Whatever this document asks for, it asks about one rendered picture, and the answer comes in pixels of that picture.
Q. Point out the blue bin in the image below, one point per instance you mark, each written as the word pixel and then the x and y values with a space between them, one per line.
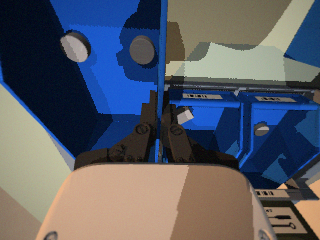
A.
pixel 292 141
pixel 305 46
pixel 86 105
pixel 218 119

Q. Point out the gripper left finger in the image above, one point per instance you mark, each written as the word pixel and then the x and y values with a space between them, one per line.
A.
pixel 132 148

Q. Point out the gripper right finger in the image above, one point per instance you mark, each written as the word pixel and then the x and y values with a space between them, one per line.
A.
pixel 180 148

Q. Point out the grey metal shelf frame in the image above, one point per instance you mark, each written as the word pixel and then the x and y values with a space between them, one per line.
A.
pixel 297 190

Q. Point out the grey metal disc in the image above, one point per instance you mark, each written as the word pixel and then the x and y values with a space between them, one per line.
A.
pixel 261 129
pixel 142 49
pixel 75 47

